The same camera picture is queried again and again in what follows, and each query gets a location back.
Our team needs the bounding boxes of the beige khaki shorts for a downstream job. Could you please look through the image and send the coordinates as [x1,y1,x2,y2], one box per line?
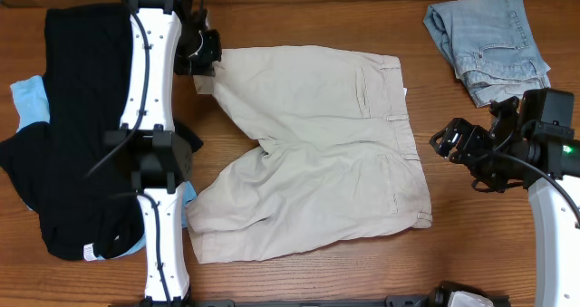
[186,46,432,264]

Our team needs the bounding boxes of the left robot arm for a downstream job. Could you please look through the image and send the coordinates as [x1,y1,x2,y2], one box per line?
[104,0,221,306]

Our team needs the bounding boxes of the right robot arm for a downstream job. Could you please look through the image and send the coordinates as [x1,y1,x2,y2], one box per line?
[430,88,579,306]

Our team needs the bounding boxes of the folded light blue jeans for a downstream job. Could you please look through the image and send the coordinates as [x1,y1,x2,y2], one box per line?
[423,0,551,108]

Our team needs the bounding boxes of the light blue garment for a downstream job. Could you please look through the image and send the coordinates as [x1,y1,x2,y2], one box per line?
[10,75,197,262]

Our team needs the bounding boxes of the black t-shirt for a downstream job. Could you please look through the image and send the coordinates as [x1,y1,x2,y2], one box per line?
[1,4,144,261]

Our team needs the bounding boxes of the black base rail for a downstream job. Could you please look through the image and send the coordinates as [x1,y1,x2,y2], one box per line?
[108,294,512,307]

